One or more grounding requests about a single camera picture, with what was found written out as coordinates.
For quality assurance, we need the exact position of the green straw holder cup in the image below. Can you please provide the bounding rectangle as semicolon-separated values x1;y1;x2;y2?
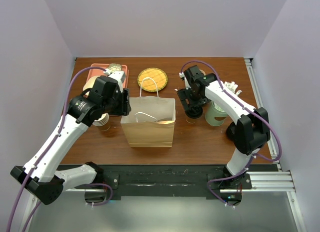
205;101;228;126

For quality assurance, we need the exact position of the black coffee cup lid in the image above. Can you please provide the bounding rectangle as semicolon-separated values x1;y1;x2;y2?
185;107;203;119

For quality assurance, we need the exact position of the brown paper bag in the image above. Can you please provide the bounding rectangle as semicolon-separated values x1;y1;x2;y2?
120;77;176;148

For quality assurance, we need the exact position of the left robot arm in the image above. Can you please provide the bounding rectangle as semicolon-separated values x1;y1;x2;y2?
10;71;131;205

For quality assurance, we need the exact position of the small patterned dish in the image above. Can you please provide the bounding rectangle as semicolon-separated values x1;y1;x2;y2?
108;63;122;73

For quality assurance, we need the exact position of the aluminium rail frame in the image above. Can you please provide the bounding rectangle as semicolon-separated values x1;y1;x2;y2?
18;57;307;232

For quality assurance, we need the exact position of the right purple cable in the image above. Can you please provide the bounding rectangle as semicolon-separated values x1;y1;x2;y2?
180;61;283;207

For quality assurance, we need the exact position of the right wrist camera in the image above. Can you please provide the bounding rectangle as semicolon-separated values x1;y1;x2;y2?
179;65;204;89

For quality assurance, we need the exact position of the cream square plate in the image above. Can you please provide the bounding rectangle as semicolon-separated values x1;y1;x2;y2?
82;76;99;91

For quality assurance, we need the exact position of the stack of black lids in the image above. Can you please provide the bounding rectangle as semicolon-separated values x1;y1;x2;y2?
226;122;236;141

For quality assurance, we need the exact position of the pink rectangular tray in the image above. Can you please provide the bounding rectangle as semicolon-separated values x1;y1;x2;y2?
86;63;129;88

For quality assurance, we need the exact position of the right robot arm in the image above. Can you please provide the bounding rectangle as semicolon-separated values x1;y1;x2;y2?
177;67;271;188

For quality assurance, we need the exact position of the stack of paper cups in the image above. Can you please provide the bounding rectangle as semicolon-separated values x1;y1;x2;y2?
93;113;111;132

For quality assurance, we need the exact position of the yellow woven coaster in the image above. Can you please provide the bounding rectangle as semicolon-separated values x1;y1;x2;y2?
137;68;169;92

